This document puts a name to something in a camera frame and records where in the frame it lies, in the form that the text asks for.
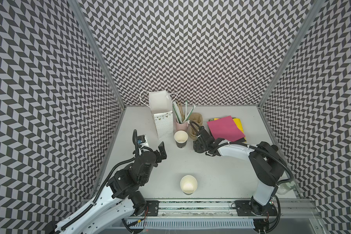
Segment green wrapped straw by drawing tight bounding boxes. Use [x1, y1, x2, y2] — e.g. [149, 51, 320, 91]
[184, 105, 196, 122]

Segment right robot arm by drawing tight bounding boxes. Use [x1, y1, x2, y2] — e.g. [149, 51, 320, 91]
[190, 121, 294, 216]

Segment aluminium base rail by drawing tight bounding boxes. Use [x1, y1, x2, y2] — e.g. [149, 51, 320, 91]
[143, 198, 321, 219]

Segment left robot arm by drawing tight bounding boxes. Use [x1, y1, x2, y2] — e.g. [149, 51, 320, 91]
[44, 131, 167, 234]

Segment cartoon animal paper gift bag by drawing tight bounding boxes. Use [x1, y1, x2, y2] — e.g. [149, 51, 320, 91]
[139, 90, 179, 139]

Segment aluminium corner post right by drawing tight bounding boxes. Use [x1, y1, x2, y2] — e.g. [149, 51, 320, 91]
[258, 0, 325, 109]

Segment magenta paper napkin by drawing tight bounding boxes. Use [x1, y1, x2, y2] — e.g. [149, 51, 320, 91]
[207, 116, 246, 142]

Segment black sleeved paper cup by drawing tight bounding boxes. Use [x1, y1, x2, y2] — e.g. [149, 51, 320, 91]
[174, 130, 188, 149]

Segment aluminium corner post left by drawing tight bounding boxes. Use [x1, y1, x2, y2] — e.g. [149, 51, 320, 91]
[68, 0, 126, 109]

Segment pink metal straw bucket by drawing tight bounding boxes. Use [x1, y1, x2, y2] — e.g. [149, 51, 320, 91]
[174, 118, 189, 132]

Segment black plastic cup lid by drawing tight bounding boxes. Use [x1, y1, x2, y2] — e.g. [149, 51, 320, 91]
[193, 140, 205, 154]

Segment aluminium corner post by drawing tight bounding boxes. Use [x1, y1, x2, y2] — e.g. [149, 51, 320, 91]
[68, 0, 126, 109]
[258, 0, 325, 109]

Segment wooden stir stick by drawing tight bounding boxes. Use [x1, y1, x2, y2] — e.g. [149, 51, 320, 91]
[177, 102, 184, 122]

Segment white paper cup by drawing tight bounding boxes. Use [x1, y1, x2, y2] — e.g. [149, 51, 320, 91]
[180, 175, 198, 195]

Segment yellow paper napkin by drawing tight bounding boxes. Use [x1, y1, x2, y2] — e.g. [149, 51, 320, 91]
[233, 118, 245, 139]

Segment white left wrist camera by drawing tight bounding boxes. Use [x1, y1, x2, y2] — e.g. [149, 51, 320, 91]
[137, 135, 149, 149]

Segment stacked pulp cup carriers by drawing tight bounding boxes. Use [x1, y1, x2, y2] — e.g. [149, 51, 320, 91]
[189, 113, 203, 140]

